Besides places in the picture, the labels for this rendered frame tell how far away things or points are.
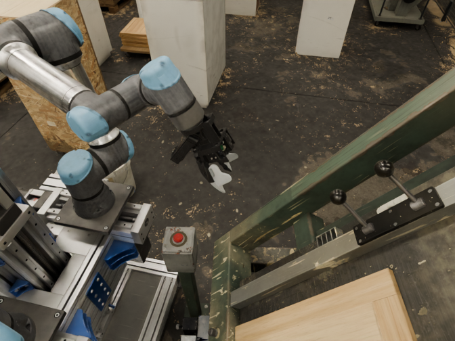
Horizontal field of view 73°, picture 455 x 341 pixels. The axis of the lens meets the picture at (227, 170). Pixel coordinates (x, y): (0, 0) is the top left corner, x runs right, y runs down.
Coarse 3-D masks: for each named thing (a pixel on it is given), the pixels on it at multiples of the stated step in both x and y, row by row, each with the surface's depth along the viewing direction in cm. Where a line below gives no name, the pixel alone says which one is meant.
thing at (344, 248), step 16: (448, 192) 60; (448, 208) 60; (416, 224) 64; (336, 240) 79; (352, 240) 75; (384, 240) 70; (304, 256) 86; (320, 256) 81; (336, 256) 77; (352, 256) 76; (272, 272) 94; (288, 272) 88; (304, 272) 83; (320, 272) 83; (240, 288) 104; (256, 288) 97; (272, 288) 92; (240, 304) 103
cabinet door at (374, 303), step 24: (336, 288) 75; (360, 288) 70; (384, 288) 65; (288, 312) 85; (312, 312) 78; (336, 312) 73; (360, 312) 68; (384, 312) 63; (240, 336) 97; (264, 336) 89; (288, 336) 82; (312, 336) 76; (336, 336) 70; (360, 336) 66; (384, 336) 61; (408, 336) 58
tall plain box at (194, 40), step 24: (144, 0) 259; (168, 0) 255; (192, 0) 252; (216, 0) 292; (168, 24) 270; (192, 24) 265; (216, 24) 306; (168, 48) 287; (192, 48) 282; (216, 48) 321; (192, 72) 300; (216, 72) 338
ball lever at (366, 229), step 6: (330, 192) 71; (336, 192) 69; (342, 192) 69; (330, 198) 70; (336, 198) 69; (342, 198) 69; (336, 204) 70; (348, 204) 70; (354, 210) 71; (354, 216) 70; (360, 222) 71; (366, 228) 70; (372, 228) 69; (366, 234) 71
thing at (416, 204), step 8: (384, 160) 62; (376, 168) 63; (384, 168) 62; (392, 168) 62; (384, 176) 62; (392, 176) 63; (400, 184) 63; (408, 192) 63; (416, 200) 63; (416, 208) 63
